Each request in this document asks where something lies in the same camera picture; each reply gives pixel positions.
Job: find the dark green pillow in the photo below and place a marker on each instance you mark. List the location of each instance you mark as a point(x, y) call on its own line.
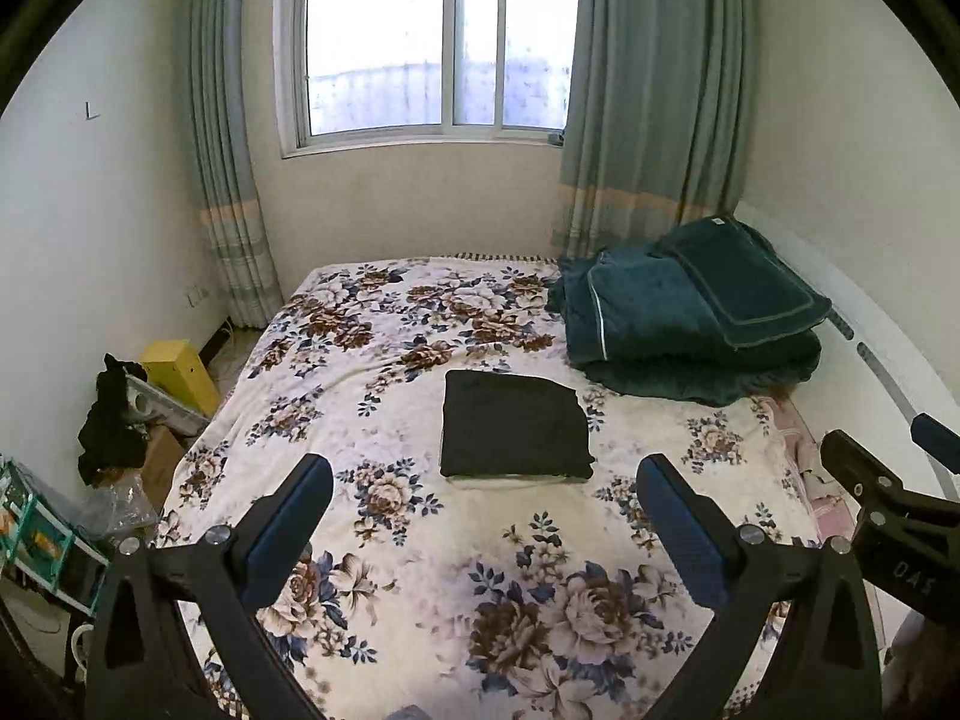
point(750, 285)

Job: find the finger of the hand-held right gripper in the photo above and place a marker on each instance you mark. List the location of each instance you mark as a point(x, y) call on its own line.
point(937, 442)
point(862, 465)

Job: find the floral blanket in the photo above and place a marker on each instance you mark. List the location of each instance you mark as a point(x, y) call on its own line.
point(450, 540)

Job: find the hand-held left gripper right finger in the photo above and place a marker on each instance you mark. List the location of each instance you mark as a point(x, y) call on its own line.
point(682, 532)

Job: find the dark garment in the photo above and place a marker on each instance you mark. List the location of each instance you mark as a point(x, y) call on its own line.
point(514, 424)

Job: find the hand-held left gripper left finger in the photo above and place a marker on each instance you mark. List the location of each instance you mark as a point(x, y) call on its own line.
point(289, 525)

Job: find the green storage rack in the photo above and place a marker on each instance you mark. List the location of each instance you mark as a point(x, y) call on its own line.
point(37, 532)

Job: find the wall socket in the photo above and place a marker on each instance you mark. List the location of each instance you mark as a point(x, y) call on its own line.
point(195, 295)

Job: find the clear plastic bag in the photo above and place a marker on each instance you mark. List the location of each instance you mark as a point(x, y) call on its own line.
point(124, 510)

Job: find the grey-green striped curtain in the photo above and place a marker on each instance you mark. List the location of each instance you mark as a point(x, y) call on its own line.
point(652, 90)
point(225, 127)

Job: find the white appliance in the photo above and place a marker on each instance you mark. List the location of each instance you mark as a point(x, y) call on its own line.
point(161, 405)

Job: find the black clothes pile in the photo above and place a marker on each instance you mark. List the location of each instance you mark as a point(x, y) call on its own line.
point(112, 427)

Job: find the pink bed sheet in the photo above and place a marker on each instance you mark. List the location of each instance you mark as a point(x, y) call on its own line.
point(806, 457)

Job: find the yellow box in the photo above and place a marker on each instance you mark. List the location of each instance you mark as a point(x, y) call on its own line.
point(180, 371)

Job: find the cardboard box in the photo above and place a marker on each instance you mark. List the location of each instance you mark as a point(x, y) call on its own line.
point(157, 457)

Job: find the white headboard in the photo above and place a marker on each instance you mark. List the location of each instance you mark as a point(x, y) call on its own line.
point(885, 330)

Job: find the window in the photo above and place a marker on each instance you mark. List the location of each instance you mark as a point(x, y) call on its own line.
point(427, 37)

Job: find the dark green quilt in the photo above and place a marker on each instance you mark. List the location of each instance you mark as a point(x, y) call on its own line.
point(645, 322)

